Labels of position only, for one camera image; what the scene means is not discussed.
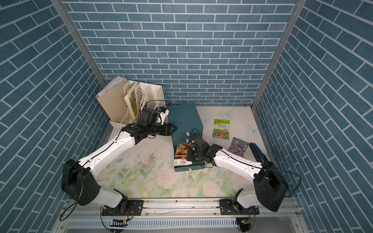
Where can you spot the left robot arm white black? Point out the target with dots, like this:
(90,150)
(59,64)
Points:
(79,177)

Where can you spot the orange marigold seed bag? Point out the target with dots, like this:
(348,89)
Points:
(183,155)

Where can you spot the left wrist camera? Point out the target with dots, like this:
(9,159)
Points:
(162,114)

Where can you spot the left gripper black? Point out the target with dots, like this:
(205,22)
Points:
(167,129)

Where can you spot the teal drawer cabinet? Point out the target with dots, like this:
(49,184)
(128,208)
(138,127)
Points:
(187,121)

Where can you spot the teal bottom drawer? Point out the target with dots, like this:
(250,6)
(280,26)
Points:
(194,166)

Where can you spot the yellow green booklet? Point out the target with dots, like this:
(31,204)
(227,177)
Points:
(131,100)

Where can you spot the purple flower seed bag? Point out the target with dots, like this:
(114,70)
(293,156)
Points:
(238,147)

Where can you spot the black blue tool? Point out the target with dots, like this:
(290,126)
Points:
(257,153)

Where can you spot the beige folder with papers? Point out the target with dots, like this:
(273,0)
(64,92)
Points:
(111,98)

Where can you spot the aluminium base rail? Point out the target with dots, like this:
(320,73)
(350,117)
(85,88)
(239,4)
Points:
(182,215)

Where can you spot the green flower seed bag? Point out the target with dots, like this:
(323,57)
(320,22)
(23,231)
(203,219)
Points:
(221,129)

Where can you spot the cream mesh file organizer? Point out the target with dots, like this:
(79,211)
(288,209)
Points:
(148,96)

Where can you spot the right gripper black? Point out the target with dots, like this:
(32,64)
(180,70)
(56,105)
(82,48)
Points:
(189,155)

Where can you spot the floral table mat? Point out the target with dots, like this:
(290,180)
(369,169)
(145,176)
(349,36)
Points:
(147,169)

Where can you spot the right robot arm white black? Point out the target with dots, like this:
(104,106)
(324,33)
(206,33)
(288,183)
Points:
(270,187)

